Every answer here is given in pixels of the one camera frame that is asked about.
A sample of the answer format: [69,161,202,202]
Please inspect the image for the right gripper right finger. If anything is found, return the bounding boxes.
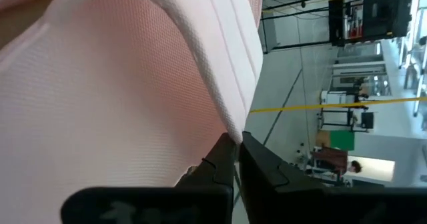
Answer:
[239,131,427,224]

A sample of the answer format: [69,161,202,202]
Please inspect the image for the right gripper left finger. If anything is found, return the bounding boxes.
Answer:
[61,132,238,224]

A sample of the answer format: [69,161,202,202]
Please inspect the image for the pink slide sandal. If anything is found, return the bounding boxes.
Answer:
[0,0,264,224]

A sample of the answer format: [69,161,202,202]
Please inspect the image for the person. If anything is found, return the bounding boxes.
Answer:
[312,147,364,177]

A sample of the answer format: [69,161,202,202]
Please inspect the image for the green board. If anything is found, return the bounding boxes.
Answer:
[329,129,356,151]

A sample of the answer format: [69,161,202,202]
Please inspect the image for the black equipment rack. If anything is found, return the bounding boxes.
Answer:
[328,0,414,47]

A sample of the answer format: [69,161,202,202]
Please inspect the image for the yellow cable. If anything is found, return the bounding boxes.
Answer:
[250,96,427,114]

